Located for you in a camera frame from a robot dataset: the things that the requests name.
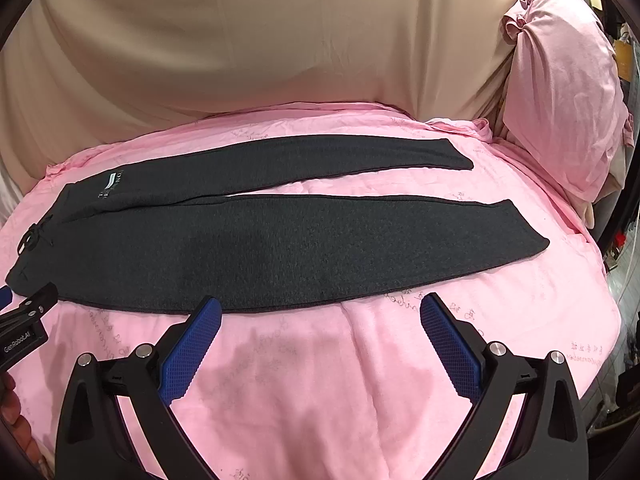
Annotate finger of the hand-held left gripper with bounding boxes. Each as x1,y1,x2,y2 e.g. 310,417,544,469
0,282,59,328

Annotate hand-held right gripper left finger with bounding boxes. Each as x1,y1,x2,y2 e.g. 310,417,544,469
54,296,223,480

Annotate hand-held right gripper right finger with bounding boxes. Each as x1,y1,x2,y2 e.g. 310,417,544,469
420,292,591,480

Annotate dark grey pants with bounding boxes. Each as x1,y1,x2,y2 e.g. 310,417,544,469
5,135,551,314

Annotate person's left hand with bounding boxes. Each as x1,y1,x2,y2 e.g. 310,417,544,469
0,374,42,462

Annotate pink printed blanket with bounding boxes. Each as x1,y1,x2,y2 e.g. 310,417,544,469
0,102,623,480

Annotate pink pillow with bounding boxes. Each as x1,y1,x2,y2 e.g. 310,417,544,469
500,0,637,204

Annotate beige bed sheet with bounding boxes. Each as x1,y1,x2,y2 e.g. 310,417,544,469
0,0,601,201

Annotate pile of household clutter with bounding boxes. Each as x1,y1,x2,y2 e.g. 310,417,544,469
597,0,640,311

